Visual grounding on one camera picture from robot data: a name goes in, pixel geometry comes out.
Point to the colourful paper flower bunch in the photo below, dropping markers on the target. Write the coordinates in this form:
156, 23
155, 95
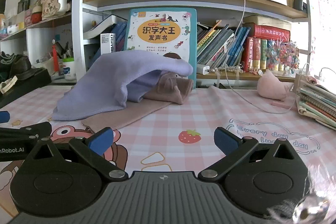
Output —
282, 54

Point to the dusty pink knit garment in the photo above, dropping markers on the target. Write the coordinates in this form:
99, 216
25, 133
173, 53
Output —
126, 115

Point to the row of slim picture books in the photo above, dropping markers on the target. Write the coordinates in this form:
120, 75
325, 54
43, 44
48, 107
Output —
220, 45

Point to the red dictionary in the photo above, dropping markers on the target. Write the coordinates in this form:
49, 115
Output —
271, 33

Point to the black leather shoe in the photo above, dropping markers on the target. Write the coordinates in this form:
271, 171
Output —
22, 67

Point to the lavender sweater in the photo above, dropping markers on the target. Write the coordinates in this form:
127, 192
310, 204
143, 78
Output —
110, 77

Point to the red round jar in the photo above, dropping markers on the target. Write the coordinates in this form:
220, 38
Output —
36, 15

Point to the stack of notebooks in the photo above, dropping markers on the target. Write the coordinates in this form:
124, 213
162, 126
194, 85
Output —
317, 103

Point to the pink plush toy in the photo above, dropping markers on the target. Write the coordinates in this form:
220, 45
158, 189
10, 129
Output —
271, 87

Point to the pink checked tablecloth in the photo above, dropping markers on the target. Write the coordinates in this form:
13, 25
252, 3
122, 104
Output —
162, 119

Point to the teal children's picture book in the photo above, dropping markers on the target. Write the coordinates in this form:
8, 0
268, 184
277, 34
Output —
157, 35

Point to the white and orange toothbrush box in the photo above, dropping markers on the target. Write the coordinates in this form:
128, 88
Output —
107, 43

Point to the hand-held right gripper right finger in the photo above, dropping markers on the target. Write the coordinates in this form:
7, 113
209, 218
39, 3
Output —
225, 140

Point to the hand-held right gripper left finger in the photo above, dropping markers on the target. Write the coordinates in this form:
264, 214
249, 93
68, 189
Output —
101, 141

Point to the red bottle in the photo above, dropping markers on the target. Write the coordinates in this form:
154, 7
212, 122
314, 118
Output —
55, 56

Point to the pink wall chart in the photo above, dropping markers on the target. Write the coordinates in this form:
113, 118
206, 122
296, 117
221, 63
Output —
325, 16

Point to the white open book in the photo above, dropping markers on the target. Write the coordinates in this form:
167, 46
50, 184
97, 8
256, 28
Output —
105, 26

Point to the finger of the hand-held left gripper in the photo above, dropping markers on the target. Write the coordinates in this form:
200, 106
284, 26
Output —
29, 130
4, 117

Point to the white charger adapter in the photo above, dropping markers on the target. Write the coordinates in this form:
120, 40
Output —
203, 69

